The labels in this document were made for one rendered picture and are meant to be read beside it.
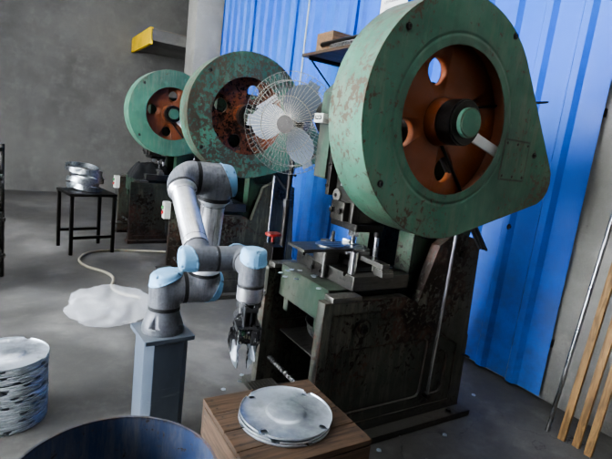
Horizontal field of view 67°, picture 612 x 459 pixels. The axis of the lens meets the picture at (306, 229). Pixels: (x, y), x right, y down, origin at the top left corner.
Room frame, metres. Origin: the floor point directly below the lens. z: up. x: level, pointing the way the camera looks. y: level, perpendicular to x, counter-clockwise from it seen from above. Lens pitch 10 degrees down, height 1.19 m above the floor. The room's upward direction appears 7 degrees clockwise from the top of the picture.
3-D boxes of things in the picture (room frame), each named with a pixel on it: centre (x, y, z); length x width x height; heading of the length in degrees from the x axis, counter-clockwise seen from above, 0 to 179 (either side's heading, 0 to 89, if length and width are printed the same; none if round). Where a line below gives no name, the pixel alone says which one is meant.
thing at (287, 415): (1.33, -0.01, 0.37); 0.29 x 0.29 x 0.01
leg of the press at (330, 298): (1.89, -0.48, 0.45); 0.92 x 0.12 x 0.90; 122
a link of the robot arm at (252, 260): (1.27, 0.14, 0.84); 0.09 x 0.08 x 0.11; 28
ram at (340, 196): (2.02, -0.18, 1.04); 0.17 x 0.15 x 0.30; 122
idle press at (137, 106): (5.15, 1.40, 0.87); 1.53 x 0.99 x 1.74; 125
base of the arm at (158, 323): (1.64, 0.49, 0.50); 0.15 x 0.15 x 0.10
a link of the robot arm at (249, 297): (1.26, 0.13, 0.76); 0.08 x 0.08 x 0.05
